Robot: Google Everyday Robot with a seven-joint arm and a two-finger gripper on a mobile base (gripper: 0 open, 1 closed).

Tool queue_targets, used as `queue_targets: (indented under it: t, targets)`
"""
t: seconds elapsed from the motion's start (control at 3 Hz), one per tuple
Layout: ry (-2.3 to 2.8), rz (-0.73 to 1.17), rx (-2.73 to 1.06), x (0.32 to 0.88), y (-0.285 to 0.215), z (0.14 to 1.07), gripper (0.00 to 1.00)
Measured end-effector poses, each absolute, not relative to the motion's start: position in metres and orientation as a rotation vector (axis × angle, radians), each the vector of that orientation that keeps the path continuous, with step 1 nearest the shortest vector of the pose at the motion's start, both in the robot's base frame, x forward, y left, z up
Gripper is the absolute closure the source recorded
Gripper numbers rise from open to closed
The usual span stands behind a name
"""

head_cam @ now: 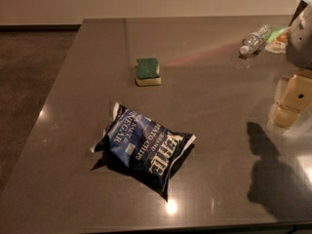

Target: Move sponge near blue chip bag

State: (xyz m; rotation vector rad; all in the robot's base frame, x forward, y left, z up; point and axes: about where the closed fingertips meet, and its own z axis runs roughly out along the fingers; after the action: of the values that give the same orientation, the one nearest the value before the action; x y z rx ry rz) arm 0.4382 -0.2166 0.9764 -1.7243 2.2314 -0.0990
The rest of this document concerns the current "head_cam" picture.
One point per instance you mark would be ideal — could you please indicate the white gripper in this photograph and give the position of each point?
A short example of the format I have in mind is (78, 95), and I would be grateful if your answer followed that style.
(300, 41)

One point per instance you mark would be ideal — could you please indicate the green and yellow sponge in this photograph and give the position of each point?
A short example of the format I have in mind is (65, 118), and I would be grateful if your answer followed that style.
(148, 72)

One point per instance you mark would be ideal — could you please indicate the blue kettle chip bag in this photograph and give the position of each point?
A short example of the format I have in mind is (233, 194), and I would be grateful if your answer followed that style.
(143, 148)

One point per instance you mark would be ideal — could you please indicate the green snack packet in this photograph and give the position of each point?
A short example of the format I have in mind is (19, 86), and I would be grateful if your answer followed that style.
(278, 41)

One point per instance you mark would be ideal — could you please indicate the clear plastic water bottle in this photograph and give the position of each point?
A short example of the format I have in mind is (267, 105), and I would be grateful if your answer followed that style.
(253, 43)

